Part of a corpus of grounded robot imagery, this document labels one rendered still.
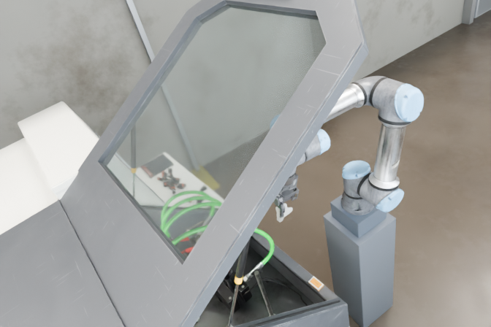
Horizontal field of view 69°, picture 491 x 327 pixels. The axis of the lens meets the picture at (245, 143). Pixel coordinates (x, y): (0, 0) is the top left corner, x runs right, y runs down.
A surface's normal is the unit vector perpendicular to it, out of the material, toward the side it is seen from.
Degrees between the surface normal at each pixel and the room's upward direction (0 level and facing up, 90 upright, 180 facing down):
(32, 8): 90
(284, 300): 0
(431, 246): 0
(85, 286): 0
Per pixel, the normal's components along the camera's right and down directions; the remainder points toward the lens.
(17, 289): -0.22, -0.78
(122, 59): 0.50, 0.42
